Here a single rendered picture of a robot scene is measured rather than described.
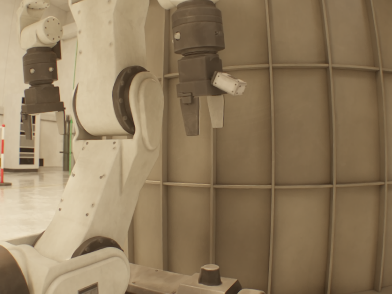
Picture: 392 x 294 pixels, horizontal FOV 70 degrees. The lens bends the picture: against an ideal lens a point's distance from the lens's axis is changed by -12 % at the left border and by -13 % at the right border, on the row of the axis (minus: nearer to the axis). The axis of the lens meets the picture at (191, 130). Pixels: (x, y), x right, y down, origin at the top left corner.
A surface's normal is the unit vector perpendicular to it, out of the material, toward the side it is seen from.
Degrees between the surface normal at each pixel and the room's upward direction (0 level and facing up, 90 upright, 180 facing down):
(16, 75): 90
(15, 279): 58
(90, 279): 90
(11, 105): 90
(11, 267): 44
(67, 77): 90
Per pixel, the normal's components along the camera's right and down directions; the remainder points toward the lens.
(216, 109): -0.44, 0.13
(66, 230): -0.33, -0.74
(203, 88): 0.32, 0.07
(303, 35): -0.15, -0.07
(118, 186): 0.89, -0.04
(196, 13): 0.00, 0.11
